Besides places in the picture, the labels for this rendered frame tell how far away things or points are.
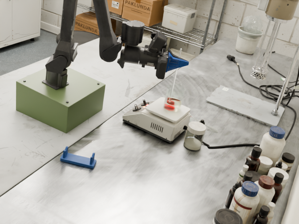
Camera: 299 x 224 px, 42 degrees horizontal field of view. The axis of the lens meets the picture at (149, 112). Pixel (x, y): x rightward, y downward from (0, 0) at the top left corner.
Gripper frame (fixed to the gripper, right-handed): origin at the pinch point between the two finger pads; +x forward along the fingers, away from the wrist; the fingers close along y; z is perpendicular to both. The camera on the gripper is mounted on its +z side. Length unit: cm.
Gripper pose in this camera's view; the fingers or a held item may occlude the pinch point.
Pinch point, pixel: (178, 61)
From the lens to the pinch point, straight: 126.0
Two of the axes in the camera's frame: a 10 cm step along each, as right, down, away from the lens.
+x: 9.9, 1.5, 0.4
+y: 0.3, -4.8, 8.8
